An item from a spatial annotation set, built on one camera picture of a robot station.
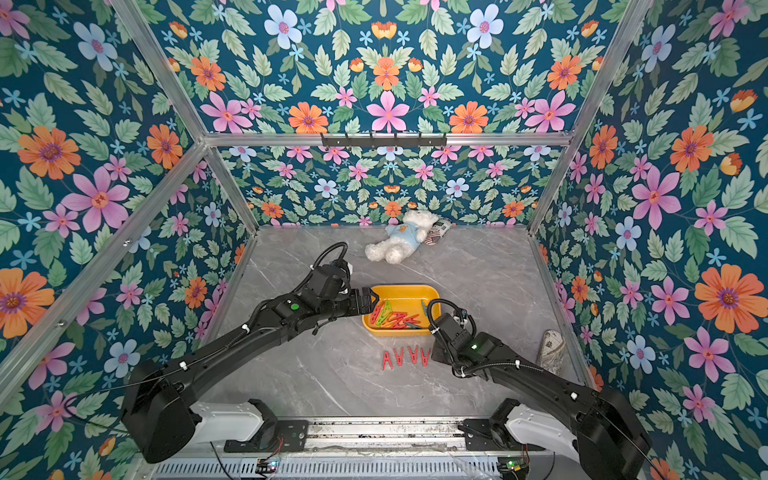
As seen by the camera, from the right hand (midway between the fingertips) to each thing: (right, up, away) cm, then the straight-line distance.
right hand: (438, 351), depth 83 cm
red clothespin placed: (-15, -4, +3) cm, 16 cm away
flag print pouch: (+33, -1, +1) cm, 33 cm away
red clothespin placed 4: (-4, -3, +3) cm, 6 cm away
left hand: (-18, +15, -3) cm, 24 cm away
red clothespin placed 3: (-7, -3, +4) cm, 8 cm away
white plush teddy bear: (-10, +33, +23) cm, 42 cm away
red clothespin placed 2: (-11, -3, +3) cm, 12 cm away
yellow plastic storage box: (-11, +9, +12) cm, 19 cm away
